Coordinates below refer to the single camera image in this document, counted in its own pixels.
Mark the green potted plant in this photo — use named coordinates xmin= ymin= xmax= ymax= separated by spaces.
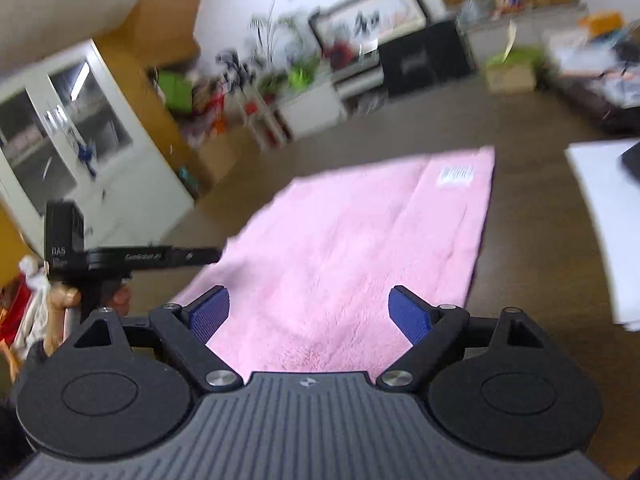
xmin=249 ymin=0 xmax=322 ymax=97

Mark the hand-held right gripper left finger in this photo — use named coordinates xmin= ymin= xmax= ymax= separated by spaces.
xmin=71 ymin=285 xmax=247 ymax=394

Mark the black speaker cabinet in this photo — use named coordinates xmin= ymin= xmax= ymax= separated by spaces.
xmin=377 ymin=20 xmax=477 ymax=99

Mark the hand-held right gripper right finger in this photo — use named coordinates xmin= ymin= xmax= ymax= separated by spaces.
xmin=376 ymin=285 xmax=552 ymax=392

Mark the wide framed picture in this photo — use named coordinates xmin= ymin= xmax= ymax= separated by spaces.
xmin=309 ymin=0 xmax=429 ymax=57

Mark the white low cabinet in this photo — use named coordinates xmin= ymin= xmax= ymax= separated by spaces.
xmin=277 ymin=82 xmax=348 ymax=142

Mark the cardboard box with green cloth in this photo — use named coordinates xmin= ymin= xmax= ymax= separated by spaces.
xmin=484 ymin=46 xmax=542 ymax=94

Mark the white paper sheet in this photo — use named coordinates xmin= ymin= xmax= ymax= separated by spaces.
xmin=565 ymin=137 xmax=640 ymax=332

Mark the green bag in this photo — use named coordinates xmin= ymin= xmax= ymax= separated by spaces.
xmin=157 ymin=70 xmax=195 ymax=115

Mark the brown cardboard box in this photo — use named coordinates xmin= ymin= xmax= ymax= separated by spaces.
xmin=197 ymin=127 xmax=257 ymax=183

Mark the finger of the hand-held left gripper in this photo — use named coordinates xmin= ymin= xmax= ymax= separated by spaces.
xmin=171 ymin=246 xmax=224 ymax=267

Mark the person's left hand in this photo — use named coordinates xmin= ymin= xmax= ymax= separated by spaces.
xmin=43 ymin=284 xmax=133 ymax=358

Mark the dark flat device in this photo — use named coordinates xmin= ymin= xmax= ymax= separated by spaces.
xmin=620 ymin=141 xmax=640 ymax=182

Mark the white glass door cabinet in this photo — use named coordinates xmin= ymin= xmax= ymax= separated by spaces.
xmin=0 ymin=39 xmax=197 ymax=257

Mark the pink towel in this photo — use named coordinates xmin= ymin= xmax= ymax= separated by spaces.
xmin=172 ymin=146 xmax=497 ymax=382

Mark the dark cluttered sofa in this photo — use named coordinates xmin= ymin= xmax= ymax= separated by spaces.
xmin=542 ymin=10 xmax=640 ymax=136

